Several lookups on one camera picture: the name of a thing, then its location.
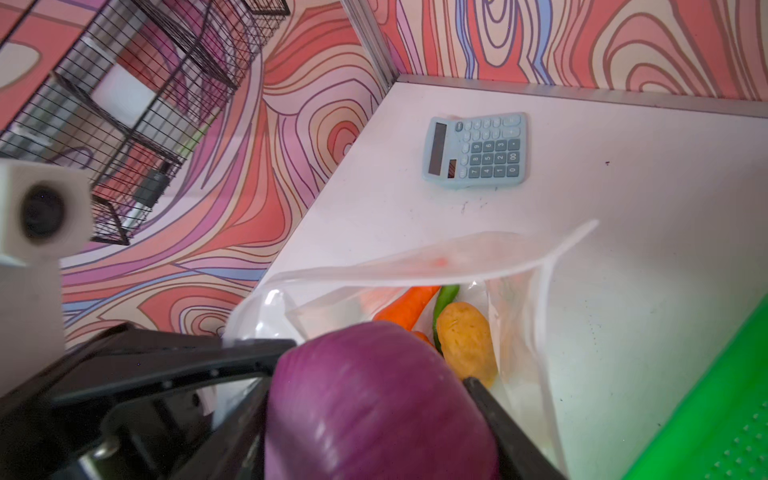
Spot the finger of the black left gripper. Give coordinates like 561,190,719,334
1,324,294,479

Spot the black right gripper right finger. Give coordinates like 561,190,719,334
463,377,564,480

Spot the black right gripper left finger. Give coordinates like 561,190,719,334
171,378,271,480

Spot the toy potato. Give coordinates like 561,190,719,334
436,302,498,389

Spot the purple toy onion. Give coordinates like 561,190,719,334
264,322,498,479

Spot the clear zip top bag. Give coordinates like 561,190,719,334
223,220,598,474

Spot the orange toy carrot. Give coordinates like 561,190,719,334
373,286,440,331

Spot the green plastic basket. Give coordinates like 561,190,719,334
625,299,767,479

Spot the white roll in basket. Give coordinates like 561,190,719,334
91,64,155,127

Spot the light blue calculator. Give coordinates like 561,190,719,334
422,112,528,189

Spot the black wire basket left wall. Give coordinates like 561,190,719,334
1,1,290,245

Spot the aluminium frame post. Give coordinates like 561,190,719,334
341,0,399,92

